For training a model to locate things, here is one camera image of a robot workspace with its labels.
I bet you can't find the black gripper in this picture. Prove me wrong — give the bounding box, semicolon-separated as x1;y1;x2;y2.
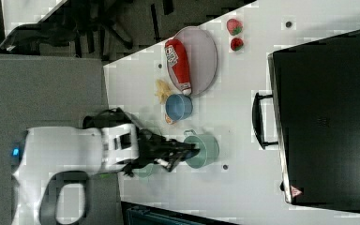
122;129;200;177

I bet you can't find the black toaster oven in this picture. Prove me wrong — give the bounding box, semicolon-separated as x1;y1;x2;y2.
268;29;360;213

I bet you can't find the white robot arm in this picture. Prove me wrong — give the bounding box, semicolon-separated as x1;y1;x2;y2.
10;123;200;225

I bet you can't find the green mug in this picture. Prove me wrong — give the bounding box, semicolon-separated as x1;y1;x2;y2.
184;129;219;169

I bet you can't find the orange slice toy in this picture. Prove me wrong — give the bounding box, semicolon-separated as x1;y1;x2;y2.
164;113;175;125

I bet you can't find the green pot lid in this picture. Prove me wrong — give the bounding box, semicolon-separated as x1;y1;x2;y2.
135;163;155;178

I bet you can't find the blue bowl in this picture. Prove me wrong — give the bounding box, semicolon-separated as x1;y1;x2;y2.
165;94;193;121

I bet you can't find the peeled banana toy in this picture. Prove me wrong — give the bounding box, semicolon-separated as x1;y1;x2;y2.
156;79;172;104

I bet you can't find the red ketchup bottle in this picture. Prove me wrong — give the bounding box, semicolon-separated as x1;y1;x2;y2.
165;38;192;96

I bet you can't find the grey round plate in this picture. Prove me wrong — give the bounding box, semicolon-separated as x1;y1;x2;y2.
167;26;218;96

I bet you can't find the red strawberry toy lower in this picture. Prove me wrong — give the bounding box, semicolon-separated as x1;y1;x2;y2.
230;37;244;52

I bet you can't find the red strawberry toy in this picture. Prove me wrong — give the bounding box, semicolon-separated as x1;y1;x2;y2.
226;19;243;36
230;37;244;52

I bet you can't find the red strawberry toy upper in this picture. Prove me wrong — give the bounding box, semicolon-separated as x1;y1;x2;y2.
226;19;243;36

